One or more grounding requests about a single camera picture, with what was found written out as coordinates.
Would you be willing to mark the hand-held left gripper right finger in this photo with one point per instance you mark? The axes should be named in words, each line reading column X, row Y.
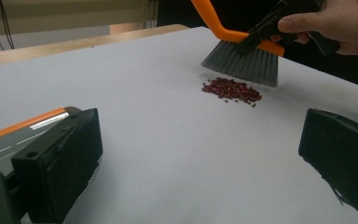
column 341, row 155

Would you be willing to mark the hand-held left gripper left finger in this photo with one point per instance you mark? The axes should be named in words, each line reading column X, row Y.
column 65, row 168

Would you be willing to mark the orange brush with grey bristles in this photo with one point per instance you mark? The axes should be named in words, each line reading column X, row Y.
column 245, row 62

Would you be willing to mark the pile of red beans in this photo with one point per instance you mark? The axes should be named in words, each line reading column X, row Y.
column 233, row 90

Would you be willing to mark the grey dustpan with orange edge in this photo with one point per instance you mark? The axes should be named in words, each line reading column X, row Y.
column 9, row 137

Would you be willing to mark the white board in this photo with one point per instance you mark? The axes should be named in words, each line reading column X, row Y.
column 180, row 140

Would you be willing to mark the wooden table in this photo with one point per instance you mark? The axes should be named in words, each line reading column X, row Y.
column 59, row 46

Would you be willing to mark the orange wooden panel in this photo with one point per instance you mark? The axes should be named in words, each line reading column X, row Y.
column 130, row 28

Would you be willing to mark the beige wooden furniture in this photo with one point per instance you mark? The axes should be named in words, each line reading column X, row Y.
column 68, row 12

